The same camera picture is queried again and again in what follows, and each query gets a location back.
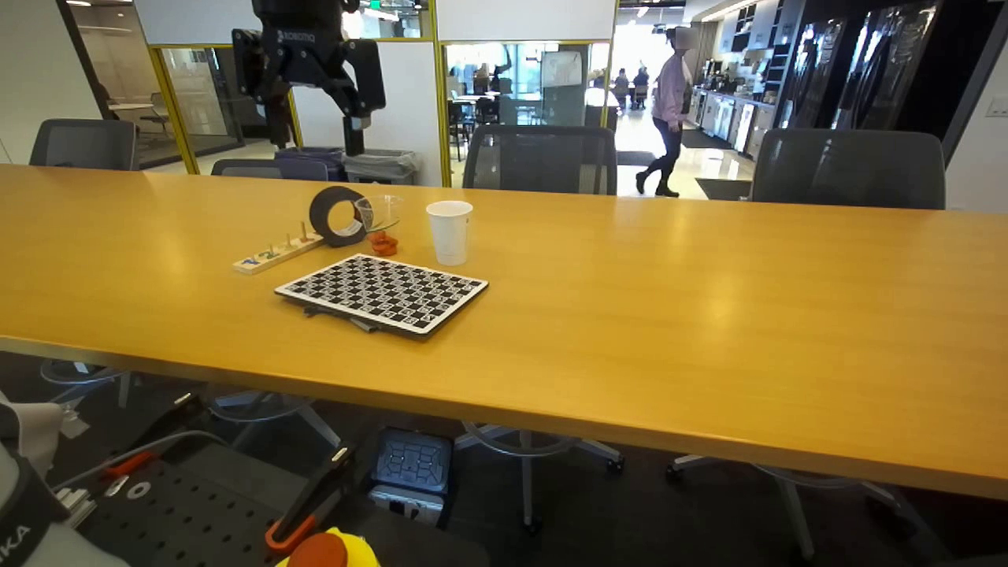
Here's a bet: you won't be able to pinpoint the white paper cup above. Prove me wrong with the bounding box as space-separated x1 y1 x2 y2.
426 197 477 267

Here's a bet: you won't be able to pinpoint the black perforated plate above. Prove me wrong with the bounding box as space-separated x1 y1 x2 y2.
74 438 319 567

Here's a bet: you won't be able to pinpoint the yellow emergency stop button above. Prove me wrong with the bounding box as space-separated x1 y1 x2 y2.
276 525 384 567

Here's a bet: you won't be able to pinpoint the gray box with grid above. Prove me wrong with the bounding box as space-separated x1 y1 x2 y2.
365 425 457 525

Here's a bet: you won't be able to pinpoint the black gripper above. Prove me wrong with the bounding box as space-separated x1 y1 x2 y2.
230 0 387 162

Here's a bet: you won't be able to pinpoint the clear plastic cup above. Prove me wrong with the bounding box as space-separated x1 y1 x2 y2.
365 189 406 262

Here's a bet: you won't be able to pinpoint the white robot housing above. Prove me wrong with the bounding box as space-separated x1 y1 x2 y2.
0 389 137 567

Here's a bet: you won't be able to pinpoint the person in pink top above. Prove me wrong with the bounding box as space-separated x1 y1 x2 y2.
635 22 696 202

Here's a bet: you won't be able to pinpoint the orange-handled black tool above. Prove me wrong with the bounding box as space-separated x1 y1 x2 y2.
263 444 361 559
56 389 208 497

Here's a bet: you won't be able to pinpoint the dark gray office chair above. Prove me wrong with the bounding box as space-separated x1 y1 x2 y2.
28 115 140 413
454 124 628 533
203 144 349 451
666 125 955 567

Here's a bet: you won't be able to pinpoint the black-white marker checkerboard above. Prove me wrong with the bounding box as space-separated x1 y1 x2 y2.
276 253 493 339

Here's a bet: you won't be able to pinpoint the black glass-door refrigerators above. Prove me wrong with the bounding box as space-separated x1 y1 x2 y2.
776 0 1008 144

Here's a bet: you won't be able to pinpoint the small gray metal piece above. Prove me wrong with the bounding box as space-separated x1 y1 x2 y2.
336 312 384 336

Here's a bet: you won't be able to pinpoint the black tape roll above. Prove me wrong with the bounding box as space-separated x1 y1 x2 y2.
306 183 376 253

